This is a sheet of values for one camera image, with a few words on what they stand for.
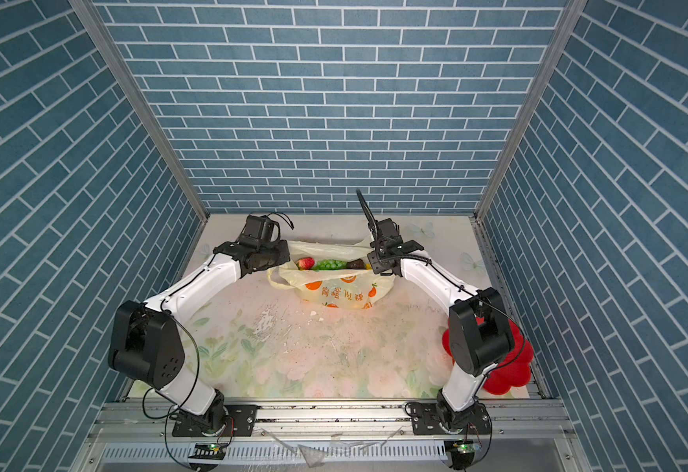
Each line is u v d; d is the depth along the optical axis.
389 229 0.71
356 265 0.99
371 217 0.69
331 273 0.85
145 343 0.44
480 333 0.47
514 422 0.75
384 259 0.65
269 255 0.75
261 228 0.69
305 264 1.00
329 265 1.00
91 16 0.71
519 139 0.96
